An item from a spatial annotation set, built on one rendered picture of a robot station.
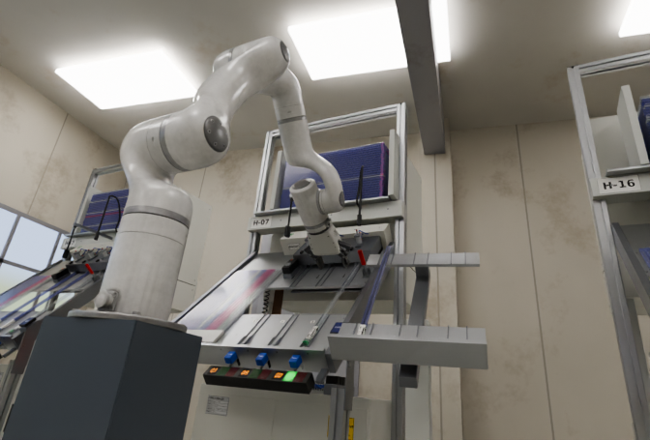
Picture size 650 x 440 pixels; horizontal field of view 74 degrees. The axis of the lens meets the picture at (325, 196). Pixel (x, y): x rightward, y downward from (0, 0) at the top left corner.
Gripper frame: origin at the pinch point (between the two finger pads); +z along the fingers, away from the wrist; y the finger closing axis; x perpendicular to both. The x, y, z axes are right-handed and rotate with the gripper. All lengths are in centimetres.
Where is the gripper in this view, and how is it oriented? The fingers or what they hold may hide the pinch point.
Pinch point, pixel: (333, 264)
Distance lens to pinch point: 146.7
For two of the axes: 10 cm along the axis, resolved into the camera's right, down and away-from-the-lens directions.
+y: -8.9, 1.1, 4.3
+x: -3.2, 5.2, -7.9
